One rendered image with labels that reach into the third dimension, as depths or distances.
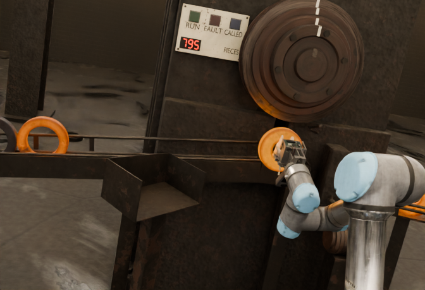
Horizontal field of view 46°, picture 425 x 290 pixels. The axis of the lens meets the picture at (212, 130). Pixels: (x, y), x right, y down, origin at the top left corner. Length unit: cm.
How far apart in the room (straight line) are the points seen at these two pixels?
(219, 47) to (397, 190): 101
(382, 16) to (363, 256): 121
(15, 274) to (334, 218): 142
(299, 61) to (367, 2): 46
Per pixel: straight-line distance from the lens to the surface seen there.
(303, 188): 146
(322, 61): 185
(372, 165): 118
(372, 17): 217
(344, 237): 203
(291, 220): 152
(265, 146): 172
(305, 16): 188
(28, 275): 238
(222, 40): 198
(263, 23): 187
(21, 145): 198
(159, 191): 177
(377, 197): 119
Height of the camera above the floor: 127
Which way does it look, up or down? 14 degrees down
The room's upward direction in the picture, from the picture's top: 11 degrees clockwise
